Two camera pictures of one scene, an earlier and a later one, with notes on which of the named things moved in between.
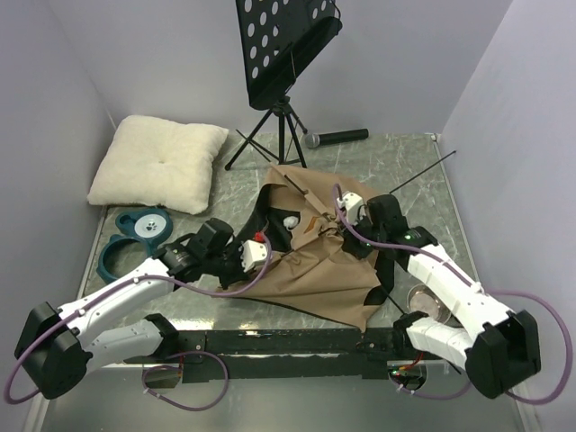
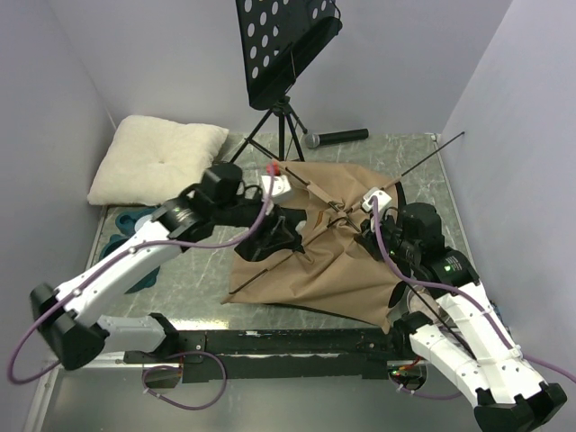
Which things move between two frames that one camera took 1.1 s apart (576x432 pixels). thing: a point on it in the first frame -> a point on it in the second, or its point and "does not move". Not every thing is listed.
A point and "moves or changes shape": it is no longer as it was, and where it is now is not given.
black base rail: x=214 y=355 does not move
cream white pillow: x=158 y=164 does not move
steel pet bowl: x=421 y=299 does not move
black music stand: x=277 y=39 does not move
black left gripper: x=239 y=272 -> x=266 y=236
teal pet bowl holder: x=125 y=225 does not move
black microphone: x=314 y=140 does not move
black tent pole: x=307 y=193 -> x=394 y=274
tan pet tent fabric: x=318 y=275 moves or changes shape
